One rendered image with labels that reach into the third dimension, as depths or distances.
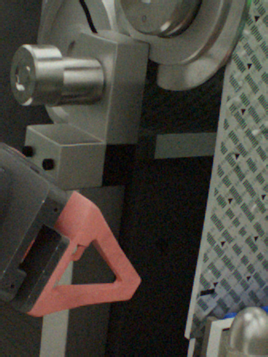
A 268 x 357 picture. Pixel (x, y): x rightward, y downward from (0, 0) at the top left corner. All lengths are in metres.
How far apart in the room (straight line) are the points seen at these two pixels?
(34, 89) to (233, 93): 0.12
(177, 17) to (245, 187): 0.12
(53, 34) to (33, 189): 0.30
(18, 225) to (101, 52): 0.19
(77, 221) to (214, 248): 0.15
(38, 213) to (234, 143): 0.17
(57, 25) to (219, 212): 0.24
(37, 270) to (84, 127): 0.18
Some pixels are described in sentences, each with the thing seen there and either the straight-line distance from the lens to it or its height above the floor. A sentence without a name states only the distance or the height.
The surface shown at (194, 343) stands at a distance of 0.63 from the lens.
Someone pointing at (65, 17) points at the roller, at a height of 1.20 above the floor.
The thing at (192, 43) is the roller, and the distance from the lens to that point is 0.58.
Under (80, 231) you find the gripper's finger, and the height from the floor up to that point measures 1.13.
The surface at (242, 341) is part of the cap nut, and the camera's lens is 0.54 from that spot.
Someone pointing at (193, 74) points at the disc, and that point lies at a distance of 0.59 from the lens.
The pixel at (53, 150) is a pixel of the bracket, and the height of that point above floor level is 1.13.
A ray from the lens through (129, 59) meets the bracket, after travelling 0.61.
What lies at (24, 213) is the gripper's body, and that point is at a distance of 0.46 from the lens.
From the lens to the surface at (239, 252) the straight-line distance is 0.62.
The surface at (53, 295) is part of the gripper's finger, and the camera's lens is 0.48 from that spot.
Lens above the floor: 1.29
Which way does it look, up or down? 17 degrees down
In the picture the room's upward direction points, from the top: 7 degrees clockwise
